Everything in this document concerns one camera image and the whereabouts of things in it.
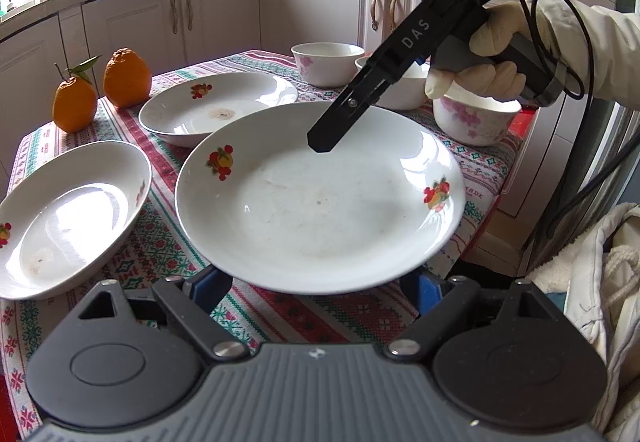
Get white bowl pink flowers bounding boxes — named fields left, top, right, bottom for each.
left=291, top=42, right=364, bottom=88

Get white kitchen cabinets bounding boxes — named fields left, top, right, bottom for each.
left=1, top=0, right=416, bottom=170

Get white plate with fruit print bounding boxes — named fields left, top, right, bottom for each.
left=1, top=141, right=152, bottom=301

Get orange with leaf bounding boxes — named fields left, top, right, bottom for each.
left=52, top=56, right=99, bottom=134

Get white fruit-print plate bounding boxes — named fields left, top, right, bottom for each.
left=175, top=102, right=466, bottom=295
left=139, top=72, right=298, bottom=148

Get black cable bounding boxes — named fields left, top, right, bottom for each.
left=514, top=0, right=640, bottom=253

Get white sleeved right forearm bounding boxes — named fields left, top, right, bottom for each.
left=526, top=0, right=640, bottom=110

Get white gloved right hand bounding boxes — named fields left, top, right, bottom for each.
left=424, top=0, right=557, bottom=103

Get white floral bowl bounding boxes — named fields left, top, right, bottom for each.
left=432, top=83, right=522, bottom=147
left=375, top=62, right=430, bottom=111

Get bumpy orange without leaf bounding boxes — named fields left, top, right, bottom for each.
left=103, top=48, right=152, bottom=109

